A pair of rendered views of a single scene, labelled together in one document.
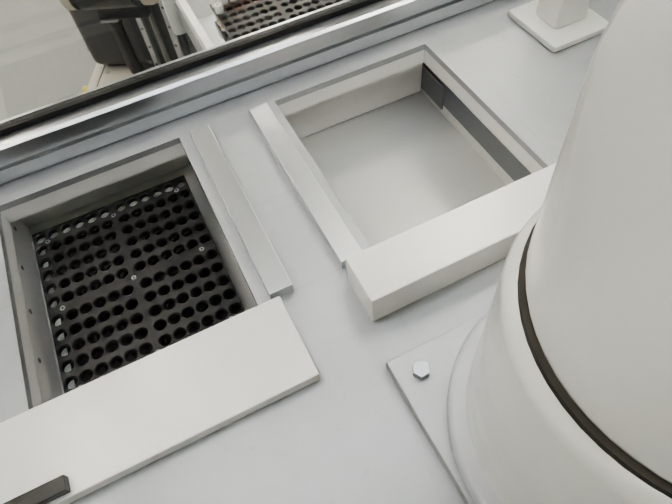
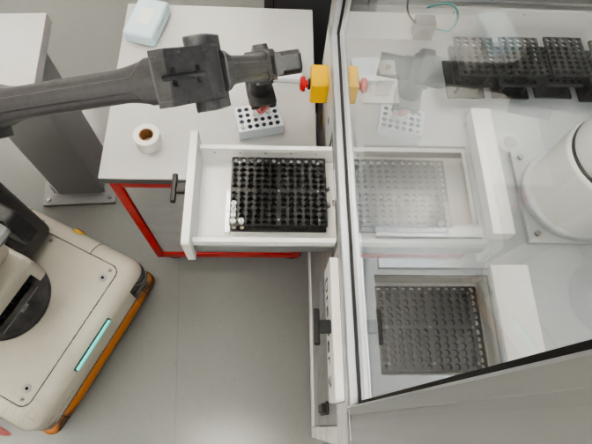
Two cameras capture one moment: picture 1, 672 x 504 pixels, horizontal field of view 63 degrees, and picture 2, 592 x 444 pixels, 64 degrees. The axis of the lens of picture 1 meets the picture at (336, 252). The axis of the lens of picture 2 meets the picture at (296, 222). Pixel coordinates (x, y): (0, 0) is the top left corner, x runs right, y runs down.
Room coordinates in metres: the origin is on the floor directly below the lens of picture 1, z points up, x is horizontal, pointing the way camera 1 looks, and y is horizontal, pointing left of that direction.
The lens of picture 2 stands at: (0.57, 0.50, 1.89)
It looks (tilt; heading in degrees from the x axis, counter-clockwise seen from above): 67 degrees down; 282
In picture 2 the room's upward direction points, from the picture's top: 8 degrees clockwise
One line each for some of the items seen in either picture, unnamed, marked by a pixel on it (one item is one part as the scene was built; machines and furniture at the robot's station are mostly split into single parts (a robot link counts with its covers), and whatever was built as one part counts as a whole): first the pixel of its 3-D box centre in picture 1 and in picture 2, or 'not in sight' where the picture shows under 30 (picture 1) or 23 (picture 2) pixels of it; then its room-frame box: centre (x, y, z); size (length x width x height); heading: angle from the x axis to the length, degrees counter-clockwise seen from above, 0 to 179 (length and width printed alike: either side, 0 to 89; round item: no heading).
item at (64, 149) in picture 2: not in sight; (46, 123); (1.69, -0.18, 0.38); 0.30 x 0.30 x 0.76; 23
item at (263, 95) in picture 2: not in sight; (260, 84); (0.87, -0.23, 0.92); 0.10 x 0.07 x 0.07; 122
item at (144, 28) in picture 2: not in sight; (147, 21); (1.31, -0.43, 0.78); 0.15 x 0.10 x 0.04; 96
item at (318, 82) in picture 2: not in sight; (317, 84); (0.74, -0.32, 0.88); 0.07 x 0.05 x 0.07; 110
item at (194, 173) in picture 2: not in sight; (193, 194); (0.91, 0.09, 0.87); 0.29 x 0.02 x 0.11; 110
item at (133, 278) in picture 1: (145, 293); not in sight; (0.32, 0.21, 0.87); 0.22 x 0.18 x 0.06; 20
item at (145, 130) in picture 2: not in sight; (147, 138); (1.13, -0.06, 0.78); 0.07 x 0.07 x 0.04
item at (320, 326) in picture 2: not in sight; (322, 326); (0.53, 0.29, 0.91); 0.07 x 0.04 x 0.01; 110
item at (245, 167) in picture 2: not in sight; (278, 196); (0.73, 0.02, 0.87); 0.22 x 0.18 x 0.06; 20
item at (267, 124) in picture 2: not in sight; (258, 120); (0.87, -0.22, 0.78); 0.12 x 0.08 x 0.04; 32
